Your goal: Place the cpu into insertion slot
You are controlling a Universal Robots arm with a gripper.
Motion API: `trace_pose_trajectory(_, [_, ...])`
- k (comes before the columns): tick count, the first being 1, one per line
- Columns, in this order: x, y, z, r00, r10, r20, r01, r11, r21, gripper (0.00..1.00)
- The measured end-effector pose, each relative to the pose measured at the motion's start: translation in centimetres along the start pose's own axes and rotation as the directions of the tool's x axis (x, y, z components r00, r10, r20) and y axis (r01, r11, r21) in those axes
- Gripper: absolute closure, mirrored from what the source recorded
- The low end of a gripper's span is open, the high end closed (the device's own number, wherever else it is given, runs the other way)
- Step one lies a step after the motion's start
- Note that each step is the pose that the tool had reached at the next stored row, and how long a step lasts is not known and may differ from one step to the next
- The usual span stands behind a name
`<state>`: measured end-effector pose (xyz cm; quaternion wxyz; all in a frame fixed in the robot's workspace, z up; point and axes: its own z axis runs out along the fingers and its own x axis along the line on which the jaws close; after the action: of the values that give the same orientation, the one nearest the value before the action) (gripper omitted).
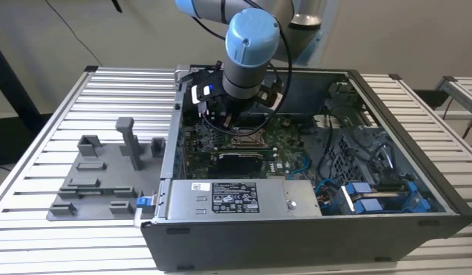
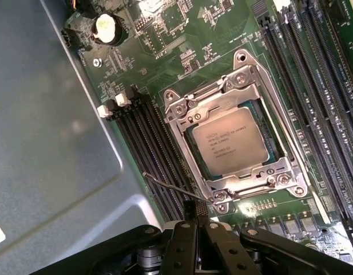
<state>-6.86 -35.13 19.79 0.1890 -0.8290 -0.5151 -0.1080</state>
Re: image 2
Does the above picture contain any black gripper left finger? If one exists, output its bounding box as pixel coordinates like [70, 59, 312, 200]
[30, 200, 199, 275]

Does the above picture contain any CPU socket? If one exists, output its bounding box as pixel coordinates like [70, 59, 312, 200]
[161, 48, 312, 214]

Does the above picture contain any metal socket cover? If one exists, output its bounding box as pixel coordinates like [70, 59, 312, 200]
[176, 64, 294, 199]

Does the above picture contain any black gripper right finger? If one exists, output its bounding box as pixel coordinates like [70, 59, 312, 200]
[196, 200, 353, 275]

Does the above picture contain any silver CPU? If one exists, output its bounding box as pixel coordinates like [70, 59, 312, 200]
[192, 108, 270, 176]

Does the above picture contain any black RAM slot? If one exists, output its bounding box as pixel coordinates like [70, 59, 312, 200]
[114, 93, 192, 213]
[127, 85, 200, 203]
[276, 0, 353, 201]
[299, 0, 353, 144]
[318, 0, 353, 98]
[97, 104, 177, 223]
[107, 99, 185, 221]
[257, 15, 353, 227]

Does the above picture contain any silver coin cell battery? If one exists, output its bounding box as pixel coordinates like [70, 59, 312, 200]
[91, 13, 125, 46]

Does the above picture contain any thin wire locking lever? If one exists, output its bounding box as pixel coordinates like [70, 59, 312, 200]
[142, 171, 216, 203]
[250, 64, 330, 226]

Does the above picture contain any green motherboard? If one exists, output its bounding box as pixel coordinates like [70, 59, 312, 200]
[61, 0, 353, 275]

